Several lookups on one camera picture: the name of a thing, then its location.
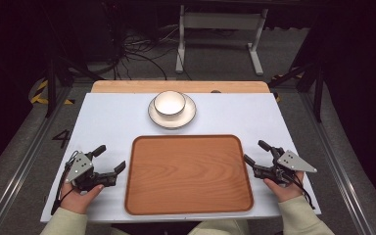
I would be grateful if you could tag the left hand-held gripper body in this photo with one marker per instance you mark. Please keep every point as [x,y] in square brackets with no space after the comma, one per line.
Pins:
[80,167]

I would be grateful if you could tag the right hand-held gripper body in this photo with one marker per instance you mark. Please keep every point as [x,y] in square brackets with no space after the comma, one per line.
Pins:
[290,162]

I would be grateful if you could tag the wooden tray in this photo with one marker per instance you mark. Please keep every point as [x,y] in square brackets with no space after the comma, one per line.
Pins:
[188,174]

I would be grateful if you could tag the white plate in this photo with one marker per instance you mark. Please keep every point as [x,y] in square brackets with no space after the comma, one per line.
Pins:
[173,121]

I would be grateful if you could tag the white bowl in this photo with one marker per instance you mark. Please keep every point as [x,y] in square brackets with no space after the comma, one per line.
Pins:
[169,102]

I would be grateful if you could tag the person's right hand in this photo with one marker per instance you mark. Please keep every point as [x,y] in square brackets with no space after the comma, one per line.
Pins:
[285,191]

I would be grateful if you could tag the person's left hand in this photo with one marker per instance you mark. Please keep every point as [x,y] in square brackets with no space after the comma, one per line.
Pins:
[78,199]

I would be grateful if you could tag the black tripod stand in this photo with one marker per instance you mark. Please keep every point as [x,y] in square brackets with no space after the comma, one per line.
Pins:
[50,84]
[318,84]

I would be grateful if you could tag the yellow black floor tape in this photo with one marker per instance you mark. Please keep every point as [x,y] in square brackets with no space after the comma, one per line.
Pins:
[40,88]

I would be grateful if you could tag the white metal stand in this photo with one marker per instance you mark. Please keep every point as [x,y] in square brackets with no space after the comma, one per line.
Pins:
[222,21]

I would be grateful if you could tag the aluminium floor rail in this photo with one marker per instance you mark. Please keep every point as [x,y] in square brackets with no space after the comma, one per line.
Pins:
[339,166]
[23,166]

